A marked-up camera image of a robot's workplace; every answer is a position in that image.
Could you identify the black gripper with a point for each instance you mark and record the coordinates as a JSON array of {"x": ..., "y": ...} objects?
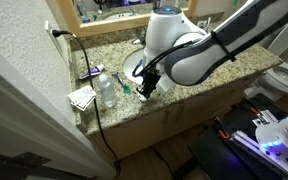
[{"x": 151, "y": 78}]

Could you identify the white contact lens case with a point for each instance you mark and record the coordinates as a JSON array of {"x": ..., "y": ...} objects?
[{"x": 142, "y": 98}]

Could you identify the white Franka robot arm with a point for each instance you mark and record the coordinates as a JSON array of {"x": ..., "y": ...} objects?
[{"x": 187, "y": 66}]

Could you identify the green round cap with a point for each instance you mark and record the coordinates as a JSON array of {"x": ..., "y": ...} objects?
[{"x": 127, "y": 89}]

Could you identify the white sink basin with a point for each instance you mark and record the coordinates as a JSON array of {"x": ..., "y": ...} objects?
[{"x": 130, "y": 66}]

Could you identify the blue razor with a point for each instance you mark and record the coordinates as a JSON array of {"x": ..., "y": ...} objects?
[{"x": 119, "y": 79}]

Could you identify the clear plastic water bottle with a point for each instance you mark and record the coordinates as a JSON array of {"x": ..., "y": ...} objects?
[{"x": 107, "y": 91}]

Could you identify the wooden vanity cabinet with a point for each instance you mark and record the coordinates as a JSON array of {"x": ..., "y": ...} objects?
[{"x": 150, "y": 130}]

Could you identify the chrome faucet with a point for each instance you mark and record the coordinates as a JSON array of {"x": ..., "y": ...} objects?
[{"x": 136, "y": 41}]

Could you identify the purple toothpaste tube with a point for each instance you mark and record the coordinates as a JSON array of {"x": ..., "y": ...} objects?
[{"x": 92, "y": 71}]

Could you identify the white paper packets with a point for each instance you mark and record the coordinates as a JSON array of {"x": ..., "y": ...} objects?
[{"x": 82, "y": 96}]

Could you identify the black orange clamp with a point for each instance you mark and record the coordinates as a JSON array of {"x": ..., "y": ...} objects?
[
  {"x": 221, "y": 130},
  {"x": 254, "y": 110}
]

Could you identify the black robot cart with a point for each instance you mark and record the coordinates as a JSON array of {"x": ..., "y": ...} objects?
[{"x": 214, "y": 156}]

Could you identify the wooden framed mirror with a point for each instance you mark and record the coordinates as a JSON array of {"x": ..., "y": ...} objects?
[{"x": 71, "y": 20}]

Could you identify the white toilet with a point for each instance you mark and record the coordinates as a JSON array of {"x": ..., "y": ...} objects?
[{"x": 284, "y": 80}]

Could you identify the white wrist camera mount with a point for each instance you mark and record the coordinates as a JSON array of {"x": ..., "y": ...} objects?
[{"x": 166, "y": 85}]

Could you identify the white wall outlet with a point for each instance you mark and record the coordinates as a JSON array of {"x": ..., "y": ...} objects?
[{"x": 54, "y": 41}]

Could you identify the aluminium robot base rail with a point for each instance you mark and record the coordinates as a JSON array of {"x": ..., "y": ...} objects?
[{"x": 245, "y": 141}]

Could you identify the white door frame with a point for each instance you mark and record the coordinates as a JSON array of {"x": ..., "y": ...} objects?
[{"x": 34, "y": 133}]

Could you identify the dark metal bracket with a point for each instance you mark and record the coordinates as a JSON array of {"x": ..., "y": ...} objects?
[{"x": 20, "y": 160}]

